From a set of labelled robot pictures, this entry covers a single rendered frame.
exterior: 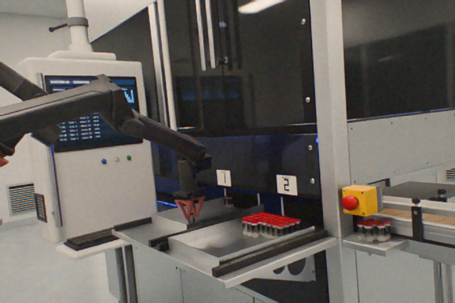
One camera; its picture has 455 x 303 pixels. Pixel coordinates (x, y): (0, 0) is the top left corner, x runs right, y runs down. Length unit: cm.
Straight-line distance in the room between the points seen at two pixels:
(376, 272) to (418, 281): 25
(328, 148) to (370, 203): 18
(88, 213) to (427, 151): 135
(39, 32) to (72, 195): 499
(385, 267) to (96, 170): 120
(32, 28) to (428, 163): 583
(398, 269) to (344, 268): 29
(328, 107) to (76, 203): 112
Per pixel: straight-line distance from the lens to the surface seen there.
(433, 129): 160
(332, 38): 116
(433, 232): 116
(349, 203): 109
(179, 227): 136
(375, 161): 129
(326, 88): 114
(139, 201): 191
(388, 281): 143
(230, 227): 131
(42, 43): 658
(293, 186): 126
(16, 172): 635
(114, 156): 184
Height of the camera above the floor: 124
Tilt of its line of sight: 5 degrees down
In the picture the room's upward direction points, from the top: 5 degrees counter-clockwise
